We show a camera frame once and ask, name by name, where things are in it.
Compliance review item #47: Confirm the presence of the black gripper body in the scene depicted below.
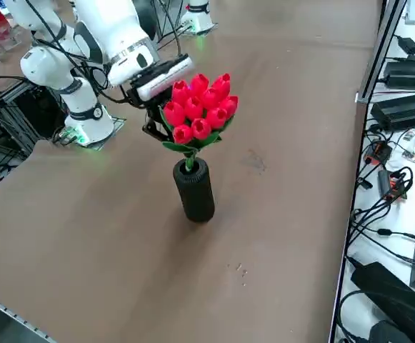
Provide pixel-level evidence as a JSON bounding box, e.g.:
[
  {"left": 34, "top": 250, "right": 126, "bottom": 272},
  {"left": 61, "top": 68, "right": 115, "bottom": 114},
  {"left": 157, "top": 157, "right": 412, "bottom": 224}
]
[{"left": 123, "top": 55, "right": 191, "bottom": 121}]

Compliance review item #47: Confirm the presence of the red tulip bouquet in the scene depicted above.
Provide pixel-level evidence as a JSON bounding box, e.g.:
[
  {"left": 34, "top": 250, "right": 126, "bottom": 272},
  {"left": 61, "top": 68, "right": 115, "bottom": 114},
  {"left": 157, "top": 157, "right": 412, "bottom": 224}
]
[{"left": 161, "top": 72, "right": 239, "bottom": 172}]

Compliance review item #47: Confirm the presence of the black ribbed vase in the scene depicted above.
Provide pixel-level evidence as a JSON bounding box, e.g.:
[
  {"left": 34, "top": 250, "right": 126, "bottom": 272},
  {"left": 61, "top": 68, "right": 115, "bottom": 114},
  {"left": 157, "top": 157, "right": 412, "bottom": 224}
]
[{"left": 172, "top": 159, "right": 216, "bottom": 223}]

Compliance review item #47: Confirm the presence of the orange black device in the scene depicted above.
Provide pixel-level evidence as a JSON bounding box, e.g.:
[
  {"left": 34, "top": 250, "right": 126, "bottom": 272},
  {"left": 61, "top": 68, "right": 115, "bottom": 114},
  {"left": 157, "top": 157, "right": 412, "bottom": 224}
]
[
  {"left": 364, "top": 140, "right": 394, "bottom": 166},
  {"left": 377, "top": 167, "right": 414, "bottom": 204}
]

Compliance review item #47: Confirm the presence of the long black power brick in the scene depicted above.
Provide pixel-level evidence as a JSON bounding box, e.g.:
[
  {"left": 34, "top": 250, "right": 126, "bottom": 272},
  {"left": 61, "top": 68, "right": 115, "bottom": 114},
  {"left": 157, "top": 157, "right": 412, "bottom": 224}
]
[{"left": 370, "top": 91, "right": 415, "bottom": 130}]

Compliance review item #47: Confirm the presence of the small black adapter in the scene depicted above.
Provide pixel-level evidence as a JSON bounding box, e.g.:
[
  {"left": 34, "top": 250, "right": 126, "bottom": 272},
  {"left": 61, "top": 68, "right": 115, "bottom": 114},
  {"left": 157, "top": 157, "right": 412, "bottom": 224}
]
[{"left": 396, "top": 35, "right": 415, "bottom": 54}]

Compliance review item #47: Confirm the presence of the large black power brick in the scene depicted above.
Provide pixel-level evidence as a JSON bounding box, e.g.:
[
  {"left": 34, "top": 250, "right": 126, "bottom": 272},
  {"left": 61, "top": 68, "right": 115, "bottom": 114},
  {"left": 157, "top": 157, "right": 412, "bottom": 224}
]
[{"left": 350, "top": 262, "right": 415, "bottom": 335}]

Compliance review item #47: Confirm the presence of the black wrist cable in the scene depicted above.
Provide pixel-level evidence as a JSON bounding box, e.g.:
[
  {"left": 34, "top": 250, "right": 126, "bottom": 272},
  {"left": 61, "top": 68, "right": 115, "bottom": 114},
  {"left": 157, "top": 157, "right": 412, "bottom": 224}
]
[{"left": 153, "top": 0, "right": 185, "bottom": 58}]

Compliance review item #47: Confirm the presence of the black metal frame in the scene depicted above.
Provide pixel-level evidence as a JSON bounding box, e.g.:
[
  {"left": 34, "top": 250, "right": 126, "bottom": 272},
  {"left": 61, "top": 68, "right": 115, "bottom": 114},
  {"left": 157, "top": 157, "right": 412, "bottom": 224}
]
[{"left": 0, "top": 76, "right": 69, "bottom": 160}]

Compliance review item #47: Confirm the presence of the aluminium camera post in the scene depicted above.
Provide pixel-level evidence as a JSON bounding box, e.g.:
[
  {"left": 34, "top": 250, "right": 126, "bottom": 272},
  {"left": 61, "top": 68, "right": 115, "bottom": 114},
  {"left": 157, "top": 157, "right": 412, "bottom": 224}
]
[{"left": 356, "top": 0, "right": 408, "bottom": 104}]

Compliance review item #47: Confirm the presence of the aluminium rail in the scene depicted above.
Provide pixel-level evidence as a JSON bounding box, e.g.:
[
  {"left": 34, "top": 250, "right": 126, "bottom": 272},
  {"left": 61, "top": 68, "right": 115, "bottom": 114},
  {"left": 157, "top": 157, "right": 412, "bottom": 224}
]
[{"left": 0, "top": 289, "right": 56, "bottom": 343}]

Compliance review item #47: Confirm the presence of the black cable with inline plug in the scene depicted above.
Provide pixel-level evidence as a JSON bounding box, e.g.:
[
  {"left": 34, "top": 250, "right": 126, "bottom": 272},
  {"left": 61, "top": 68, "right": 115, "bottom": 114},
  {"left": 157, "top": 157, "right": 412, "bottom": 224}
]
[{"left": 349, "top": 227, "right": 415, "bottom": 265}]

